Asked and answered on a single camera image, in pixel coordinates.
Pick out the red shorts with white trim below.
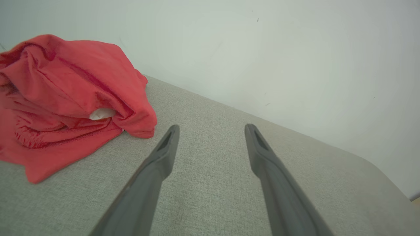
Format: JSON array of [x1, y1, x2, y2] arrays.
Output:
[[0, 34, 158, 184]]

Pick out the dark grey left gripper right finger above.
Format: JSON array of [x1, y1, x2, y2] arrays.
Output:
[[244, 124, 334, 236]]

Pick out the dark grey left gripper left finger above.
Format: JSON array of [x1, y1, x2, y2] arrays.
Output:
[[89, 124, 180, 236]]

